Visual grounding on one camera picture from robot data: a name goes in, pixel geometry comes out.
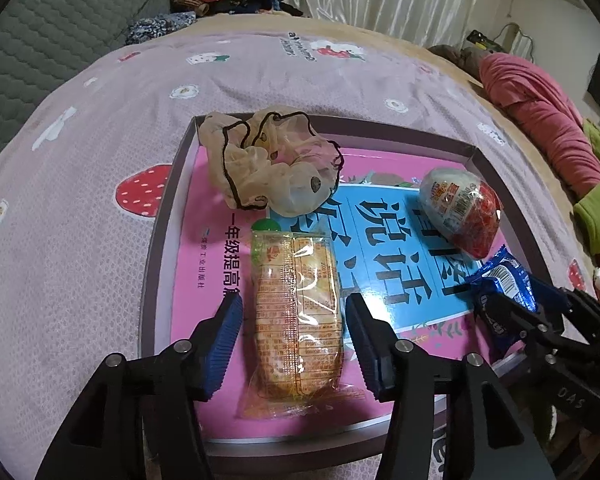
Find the white metal rack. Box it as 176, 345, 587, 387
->
497, 22, 536, 58

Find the beige sheer scrunchie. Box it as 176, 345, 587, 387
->
197, 106, 345, 217

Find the large yellow cracker packet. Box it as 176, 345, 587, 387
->
237, 227, 348, 421

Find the dark brown cloth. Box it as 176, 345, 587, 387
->
427, 44, 481, 76

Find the pink book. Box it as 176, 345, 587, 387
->
167, 145, 526, 436

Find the purple printed blanket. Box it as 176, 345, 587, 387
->
0, 27, 600, 480

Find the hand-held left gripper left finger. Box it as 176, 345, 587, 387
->
35, 292, 244, 480

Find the red surprise egg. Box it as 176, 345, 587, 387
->
419, 166, 503, 261

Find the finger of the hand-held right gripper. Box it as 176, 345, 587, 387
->
475, 292, 565, 350
526, 279, 600, 342

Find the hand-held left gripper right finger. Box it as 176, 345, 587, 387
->
345, 292, 556, 480

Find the grey shallow box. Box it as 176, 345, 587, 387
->
139, 112, 536, 461

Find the black bag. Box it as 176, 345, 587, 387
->
467, 30, 501, 53

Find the blue floral cloth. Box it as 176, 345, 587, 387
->
125, 10, 198, 47

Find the pink quilt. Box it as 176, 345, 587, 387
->
480, 52, 600, 201

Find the blue cookie packet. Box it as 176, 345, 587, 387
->
462, 245, 538, 346

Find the grey quilted headboard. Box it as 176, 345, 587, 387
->
0, 0, 173, 176

